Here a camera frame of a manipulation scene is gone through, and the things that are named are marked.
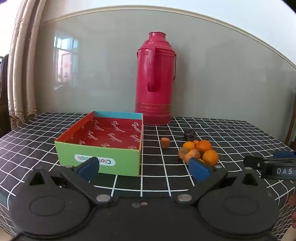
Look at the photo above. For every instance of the person's right hand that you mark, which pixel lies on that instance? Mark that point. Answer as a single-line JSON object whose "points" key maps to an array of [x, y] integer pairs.
{"points": [[292, 201]]}

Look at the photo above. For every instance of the yellowish fruit piece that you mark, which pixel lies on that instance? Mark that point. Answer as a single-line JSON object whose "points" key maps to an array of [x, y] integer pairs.
{"points": [[182, 153]]}

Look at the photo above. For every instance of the beige lace curtain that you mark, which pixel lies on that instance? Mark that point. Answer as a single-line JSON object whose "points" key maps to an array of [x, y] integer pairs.
{"points": [[23, 69]]}

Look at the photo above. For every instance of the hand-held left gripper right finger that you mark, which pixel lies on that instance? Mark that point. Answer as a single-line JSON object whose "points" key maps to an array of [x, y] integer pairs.
{"points": [[197, 169]]}

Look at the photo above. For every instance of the large carrot chunk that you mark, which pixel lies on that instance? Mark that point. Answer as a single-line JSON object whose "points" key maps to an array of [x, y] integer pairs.
{"points": [[192, 154]]}

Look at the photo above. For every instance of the black checked tablecloth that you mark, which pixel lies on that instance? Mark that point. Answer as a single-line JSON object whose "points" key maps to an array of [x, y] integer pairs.
{"points": [[34, 139]]}

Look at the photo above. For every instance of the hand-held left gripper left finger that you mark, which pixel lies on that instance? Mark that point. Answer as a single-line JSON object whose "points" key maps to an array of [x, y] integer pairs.
{"points": [[89, 168]]}

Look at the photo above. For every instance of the red thermos flask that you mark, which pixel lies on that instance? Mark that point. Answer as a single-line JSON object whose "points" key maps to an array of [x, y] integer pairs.
{"points": [[153, 81]]}

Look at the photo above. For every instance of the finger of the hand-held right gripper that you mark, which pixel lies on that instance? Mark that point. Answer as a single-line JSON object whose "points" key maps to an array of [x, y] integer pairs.
{"points": [[283, 154], [253, 162]]}

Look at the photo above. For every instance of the green and red cardboard box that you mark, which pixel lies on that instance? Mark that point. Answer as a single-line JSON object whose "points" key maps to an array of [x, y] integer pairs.
{"points": [[99, 160]]}

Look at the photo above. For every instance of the small dark figurine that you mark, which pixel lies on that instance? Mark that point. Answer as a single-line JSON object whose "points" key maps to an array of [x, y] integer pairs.
{"points": [[189, 134]]}

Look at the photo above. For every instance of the cylindrical carrot piece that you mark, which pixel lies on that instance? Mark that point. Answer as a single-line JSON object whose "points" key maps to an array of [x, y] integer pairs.
{"points": [[165, 142]]}

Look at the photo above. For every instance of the dark wooden chair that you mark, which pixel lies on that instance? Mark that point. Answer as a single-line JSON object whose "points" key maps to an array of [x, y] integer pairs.
{"points": [[4, 92]]}

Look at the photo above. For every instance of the orange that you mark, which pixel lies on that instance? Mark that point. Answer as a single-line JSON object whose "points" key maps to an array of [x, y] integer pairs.
{"points": [[203, 146], [189, 146], [210, 157]]}

